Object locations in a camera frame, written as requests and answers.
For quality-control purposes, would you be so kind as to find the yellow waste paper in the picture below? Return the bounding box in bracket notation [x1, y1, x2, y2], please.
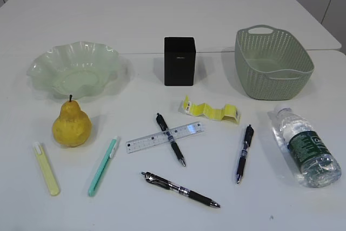
[179, 95, 241, 125]

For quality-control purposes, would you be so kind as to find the yellow pear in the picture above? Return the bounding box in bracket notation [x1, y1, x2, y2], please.
[52, 94, 92, 147]

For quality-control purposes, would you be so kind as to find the clear water bottle green label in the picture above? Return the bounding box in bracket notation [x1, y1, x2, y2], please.
[268, 104, 342, 188]

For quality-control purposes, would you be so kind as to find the black pen on ruler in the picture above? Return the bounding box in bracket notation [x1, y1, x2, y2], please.
[156, 113, 186, 167]

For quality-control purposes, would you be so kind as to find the black square pen holder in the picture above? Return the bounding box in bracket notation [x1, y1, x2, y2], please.
[164, 37, 196, 86]

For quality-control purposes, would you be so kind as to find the transparent plastic ruler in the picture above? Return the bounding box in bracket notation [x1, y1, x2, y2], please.
[126, 121, 204, 154]

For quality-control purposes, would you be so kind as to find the black pen at front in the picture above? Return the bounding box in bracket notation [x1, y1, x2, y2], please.
[141, 172, 221, 208]

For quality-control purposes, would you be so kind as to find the dark blue pen at right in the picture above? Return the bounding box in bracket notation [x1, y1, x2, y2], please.
[236, 125, 254, 184]

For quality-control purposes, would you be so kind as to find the green wavy glass plate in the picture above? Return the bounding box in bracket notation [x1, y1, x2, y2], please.
[26, 41, 123, 99]

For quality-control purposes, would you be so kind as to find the green woven plastic basket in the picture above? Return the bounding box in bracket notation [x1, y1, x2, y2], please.
[235, 25, 315, 101]

